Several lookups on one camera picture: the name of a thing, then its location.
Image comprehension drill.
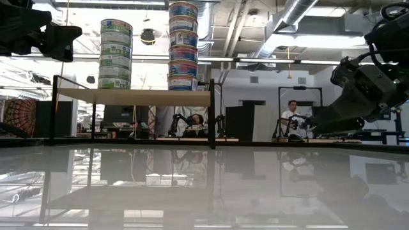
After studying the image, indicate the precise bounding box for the smooth silver air duct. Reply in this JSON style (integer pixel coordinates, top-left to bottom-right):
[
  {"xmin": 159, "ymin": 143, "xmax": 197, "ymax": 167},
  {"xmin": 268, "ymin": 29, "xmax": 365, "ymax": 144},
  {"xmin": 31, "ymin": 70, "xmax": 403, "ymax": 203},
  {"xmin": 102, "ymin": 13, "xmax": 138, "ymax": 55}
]
[{"xmin": 255, "ymin": 0, "xmax": 320, "ymax": 60}]

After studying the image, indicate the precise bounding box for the black station frame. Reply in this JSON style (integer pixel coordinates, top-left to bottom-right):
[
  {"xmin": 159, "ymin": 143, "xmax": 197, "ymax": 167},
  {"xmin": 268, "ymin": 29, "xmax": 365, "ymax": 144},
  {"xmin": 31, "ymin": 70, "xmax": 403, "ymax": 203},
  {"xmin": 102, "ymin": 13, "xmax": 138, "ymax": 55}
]
[
  {"xmin": 197, "ymin": 80, "xmax": 224, "ymax": 138},
  {"xmin": 277, "ymin": 85, "xmax": 323, "ymax": 140}
]

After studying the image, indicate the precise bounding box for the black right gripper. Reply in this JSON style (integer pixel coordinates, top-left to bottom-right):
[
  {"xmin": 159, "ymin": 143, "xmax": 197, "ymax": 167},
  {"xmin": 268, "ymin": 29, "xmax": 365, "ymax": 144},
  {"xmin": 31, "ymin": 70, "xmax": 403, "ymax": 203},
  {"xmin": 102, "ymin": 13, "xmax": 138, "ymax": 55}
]
[{"xmin": 311, "ymin": 62, "xmax": 409, "ymax": 135}]

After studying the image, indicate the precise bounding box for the red patterned cloth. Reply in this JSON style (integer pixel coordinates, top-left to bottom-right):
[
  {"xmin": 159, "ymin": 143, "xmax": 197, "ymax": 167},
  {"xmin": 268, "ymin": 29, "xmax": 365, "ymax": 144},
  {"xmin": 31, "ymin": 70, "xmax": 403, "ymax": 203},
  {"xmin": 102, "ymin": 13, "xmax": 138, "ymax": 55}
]
[{"xmin": 3, "ymin": 98, "xmax": 38, "ymax": 137}]

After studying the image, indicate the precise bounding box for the hanging cord with cone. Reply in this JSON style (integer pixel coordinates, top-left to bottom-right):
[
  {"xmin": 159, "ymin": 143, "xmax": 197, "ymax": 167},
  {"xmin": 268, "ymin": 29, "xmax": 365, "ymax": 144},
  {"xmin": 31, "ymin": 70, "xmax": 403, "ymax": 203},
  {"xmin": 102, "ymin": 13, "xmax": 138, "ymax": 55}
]
[{"xmin": 286, "ymin": 46, "xmax": 293, "ymax": 80}]

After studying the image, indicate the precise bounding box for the black partition panel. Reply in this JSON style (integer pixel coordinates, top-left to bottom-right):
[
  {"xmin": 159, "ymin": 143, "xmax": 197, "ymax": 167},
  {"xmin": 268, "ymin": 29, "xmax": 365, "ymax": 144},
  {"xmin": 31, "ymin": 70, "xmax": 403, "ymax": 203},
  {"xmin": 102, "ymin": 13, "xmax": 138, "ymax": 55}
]
[{"xmin": 225, "ymin": 100, "xmax": 256, "ymax": 142}]

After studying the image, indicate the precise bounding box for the background wooden table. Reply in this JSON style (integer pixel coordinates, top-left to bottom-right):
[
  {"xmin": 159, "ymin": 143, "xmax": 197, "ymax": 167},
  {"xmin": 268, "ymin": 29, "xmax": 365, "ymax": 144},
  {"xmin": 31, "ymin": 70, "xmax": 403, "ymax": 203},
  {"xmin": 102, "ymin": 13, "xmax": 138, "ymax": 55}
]
[
  {"xmin": 271, "ymin": 137, "xmax": 364, "ymax": 144},
  {"xmin": 155, "ymin": 137, "xmax": 240, "ymax": 142}
]

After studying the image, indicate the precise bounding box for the black screen panel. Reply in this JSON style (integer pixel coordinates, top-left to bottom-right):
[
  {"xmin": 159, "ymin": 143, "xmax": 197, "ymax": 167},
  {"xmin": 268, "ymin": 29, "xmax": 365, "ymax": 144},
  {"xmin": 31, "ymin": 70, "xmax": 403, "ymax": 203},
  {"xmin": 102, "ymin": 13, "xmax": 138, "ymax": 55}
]
[{"xmin": 104, "ymin": 105, "xmax": 150, "ymax": 128}]

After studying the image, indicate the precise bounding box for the long ceiling light strip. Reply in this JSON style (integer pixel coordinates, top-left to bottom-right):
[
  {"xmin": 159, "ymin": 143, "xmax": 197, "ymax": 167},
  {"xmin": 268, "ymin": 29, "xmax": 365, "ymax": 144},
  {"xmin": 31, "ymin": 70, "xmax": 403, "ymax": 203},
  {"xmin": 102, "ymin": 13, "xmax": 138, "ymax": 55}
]
[{"xmin": 0, "ymin": 53, "xmax": 409, "ymax": 68}]

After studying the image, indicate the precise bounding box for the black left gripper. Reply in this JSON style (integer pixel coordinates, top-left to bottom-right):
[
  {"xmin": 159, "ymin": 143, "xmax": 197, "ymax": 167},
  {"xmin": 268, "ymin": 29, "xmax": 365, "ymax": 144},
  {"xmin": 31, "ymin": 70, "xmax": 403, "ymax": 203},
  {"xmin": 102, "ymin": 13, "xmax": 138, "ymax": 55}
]
[{"xmin": 0, "ymin": 4, "xmax": 83, "ymax": 63}]

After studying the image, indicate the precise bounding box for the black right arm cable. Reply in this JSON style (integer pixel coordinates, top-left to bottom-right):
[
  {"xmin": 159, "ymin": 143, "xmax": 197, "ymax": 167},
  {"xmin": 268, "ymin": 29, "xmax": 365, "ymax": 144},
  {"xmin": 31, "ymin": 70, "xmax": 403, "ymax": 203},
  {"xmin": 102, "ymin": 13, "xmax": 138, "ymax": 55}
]
[{"xmin": 354, "ymin": 1, "xmax": 409, "ymax": 65}]

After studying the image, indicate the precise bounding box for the corrugated silver air duct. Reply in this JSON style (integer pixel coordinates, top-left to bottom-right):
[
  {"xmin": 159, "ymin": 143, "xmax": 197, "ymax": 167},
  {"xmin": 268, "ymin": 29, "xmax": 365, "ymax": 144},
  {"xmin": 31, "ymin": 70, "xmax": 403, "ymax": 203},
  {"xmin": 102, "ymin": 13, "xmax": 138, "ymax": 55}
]
[{"xmin": 196, "ymin": 0, "xmax": 212, "ymax": 83}]

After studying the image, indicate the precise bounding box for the black aluminium table frame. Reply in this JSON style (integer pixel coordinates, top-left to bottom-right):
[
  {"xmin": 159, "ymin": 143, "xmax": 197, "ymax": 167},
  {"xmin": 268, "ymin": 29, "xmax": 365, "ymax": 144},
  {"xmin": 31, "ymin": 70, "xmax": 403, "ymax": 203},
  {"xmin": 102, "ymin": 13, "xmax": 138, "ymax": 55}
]
[{"xmin": 0, "ymin": 136, "xmax": 409, "ymax": 155}]

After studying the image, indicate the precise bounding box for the black tall panel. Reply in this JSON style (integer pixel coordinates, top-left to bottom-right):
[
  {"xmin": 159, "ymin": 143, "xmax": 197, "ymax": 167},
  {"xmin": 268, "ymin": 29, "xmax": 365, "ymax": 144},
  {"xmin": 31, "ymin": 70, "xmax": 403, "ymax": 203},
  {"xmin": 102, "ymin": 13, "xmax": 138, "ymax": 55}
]
[{"xmin": 35, "ymin": 101, "xmax": 73, "ymax": 138}]

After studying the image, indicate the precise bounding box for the wooden shelf with black frame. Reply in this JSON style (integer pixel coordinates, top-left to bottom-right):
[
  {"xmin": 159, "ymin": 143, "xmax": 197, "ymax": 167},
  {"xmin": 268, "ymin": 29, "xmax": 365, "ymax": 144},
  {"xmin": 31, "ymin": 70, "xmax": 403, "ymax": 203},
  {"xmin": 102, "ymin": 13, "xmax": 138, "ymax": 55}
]
[{"xmin": 49, "ymin": 75, "xmax": 217, "ymax": 150}]

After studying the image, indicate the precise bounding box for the black equipment stand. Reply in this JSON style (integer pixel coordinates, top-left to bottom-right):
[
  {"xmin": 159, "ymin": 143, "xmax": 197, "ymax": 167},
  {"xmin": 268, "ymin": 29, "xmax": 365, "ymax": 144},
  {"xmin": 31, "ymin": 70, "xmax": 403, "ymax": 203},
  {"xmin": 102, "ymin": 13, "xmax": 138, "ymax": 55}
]
[{"xmin": 382, "ymin": 107, "xmax": 407, "ymax": 144}]

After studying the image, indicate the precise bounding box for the person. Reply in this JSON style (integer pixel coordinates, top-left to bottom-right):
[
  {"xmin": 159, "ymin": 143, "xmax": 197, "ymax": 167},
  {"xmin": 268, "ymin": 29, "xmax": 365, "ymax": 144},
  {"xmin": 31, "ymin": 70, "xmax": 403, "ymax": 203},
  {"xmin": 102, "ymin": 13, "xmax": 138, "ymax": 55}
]
[
  {"xmin": 188, "ymin": 113, "xmax": 207, "ymax": 138},
  {"xmin": 280, "ymin": 100, "xmax": 304, "ymax": 138}
]

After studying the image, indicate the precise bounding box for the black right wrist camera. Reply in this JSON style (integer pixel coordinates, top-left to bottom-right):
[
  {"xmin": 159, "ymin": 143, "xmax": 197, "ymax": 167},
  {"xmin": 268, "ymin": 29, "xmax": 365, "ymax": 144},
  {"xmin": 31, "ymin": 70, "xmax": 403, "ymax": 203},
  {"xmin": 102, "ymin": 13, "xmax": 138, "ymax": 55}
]
[{"xmin": 330, "ymin": 56, "xmax": 360, "ymax": 88}]

